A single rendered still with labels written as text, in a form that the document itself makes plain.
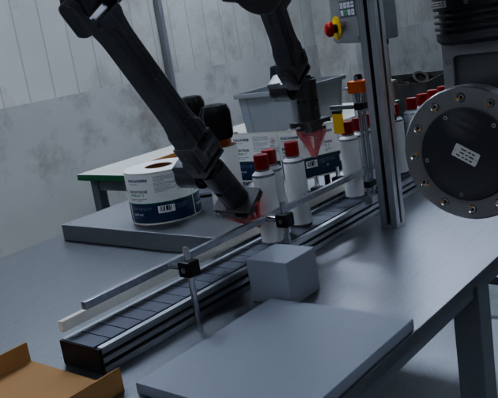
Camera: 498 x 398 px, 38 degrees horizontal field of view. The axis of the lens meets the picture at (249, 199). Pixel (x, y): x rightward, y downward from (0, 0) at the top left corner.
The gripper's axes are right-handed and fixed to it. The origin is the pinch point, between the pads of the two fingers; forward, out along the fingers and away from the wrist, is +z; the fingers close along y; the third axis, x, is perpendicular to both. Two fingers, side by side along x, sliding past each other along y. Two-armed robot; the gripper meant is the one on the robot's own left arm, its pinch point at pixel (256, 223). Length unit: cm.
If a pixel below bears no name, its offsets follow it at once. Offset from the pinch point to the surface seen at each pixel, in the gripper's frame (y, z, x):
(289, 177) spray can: -0.5, 3.4, -15.6
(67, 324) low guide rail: 4, -29, 42
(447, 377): -11, 99, -11
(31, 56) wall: 308, 74, -164
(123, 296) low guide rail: 3.8, -20.9, 31.7
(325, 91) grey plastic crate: 117, 136, -176
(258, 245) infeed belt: 1.0, 4.8, 2.8
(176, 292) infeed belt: -0.3, -12.9, 25.6
